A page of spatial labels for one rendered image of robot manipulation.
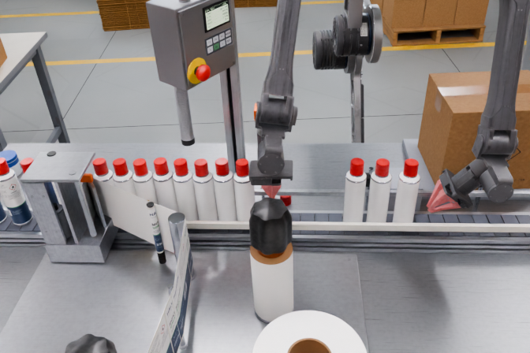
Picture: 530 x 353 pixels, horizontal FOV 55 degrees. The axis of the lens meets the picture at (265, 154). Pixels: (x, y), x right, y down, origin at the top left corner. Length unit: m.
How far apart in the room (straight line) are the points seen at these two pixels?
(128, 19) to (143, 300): 4.30
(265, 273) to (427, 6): 3.88
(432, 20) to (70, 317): 4.06
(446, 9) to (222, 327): 3.97
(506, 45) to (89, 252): 1.08
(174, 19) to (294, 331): 0.66
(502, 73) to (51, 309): 1.15
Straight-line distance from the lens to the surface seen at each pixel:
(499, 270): 1.43
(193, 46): 1.14
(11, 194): 1.50
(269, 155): 1.05
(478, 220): 1.47
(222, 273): 1.27
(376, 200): 1.31
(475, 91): 1.56
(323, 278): 1.25
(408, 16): 4.68
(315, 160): 1.69
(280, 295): 1.10
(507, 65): 1.25
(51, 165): 1.28
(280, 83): 1.08
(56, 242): 1.36
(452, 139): 1.48
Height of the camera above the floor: 1.82
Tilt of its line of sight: 35 degrees down
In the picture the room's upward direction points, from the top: 3 degrees counter-clockwise
